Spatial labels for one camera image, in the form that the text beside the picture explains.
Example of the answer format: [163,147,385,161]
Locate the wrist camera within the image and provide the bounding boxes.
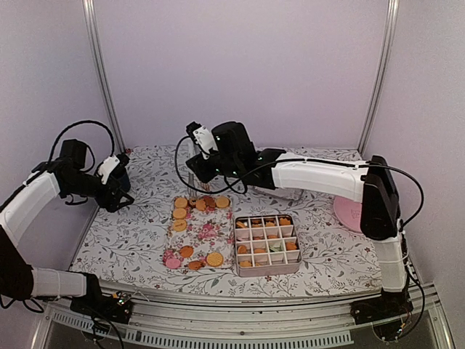
[97,153,129,185]
[186,121,218,159]

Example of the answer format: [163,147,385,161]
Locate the left aluminium frame post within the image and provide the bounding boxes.
[82,0,126,152]

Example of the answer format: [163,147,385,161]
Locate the floral tablecloth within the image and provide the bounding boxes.
[70,145,381,298]

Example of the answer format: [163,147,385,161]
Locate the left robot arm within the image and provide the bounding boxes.
[1,139,134,318]

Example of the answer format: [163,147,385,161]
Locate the pink plate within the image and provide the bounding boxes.
[333,196,362,233]

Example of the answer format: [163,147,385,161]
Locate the metal tin lid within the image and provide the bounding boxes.
[253,187,304,202]

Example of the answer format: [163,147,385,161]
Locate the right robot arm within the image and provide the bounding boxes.
[186,121,413,324]

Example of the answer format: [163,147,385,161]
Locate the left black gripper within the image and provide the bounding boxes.
[65,171,135,212]

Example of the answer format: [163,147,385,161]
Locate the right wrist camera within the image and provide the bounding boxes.
[186,121,218,159]

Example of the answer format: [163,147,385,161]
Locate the right aluminium frame post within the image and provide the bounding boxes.
[357,0,400,155]

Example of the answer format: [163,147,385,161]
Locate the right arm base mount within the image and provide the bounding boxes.
[350,289,413,342]

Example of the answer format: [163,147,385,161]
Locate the metal serving tongs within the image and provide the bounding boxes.
[187,172,211,192]

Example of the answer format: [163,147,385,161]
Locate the metal divided cookie tin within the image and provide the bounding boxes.
[234,214,302,278]

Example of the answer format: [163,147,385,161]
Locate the red mark round cookie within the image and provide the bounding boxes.
[172,219,187,232]

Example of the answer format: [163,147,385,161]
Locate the aluminium frame post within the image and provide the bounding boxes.
[82,0,126,152]
[357,0,400,155]

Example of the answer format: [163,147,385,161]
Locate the floral cookie tray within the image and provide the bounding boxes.
[162,196,235,270]

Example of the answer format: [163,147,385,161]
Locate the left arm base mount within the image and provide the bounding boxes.
[70,292,134,324]

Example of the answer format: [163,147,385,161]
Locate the swirl orange cookie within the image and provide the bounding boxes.
[286,242,297,251]

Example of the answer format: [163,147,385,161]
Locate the round tan cookie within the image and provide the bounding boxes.
[215,196,230,209]

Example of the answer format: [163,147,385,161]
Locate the dark blue cup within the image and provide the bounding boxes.
[112,167,131,192]

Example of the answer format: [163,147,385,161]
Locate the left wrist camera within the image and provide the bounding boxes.
[97,153,129,185]

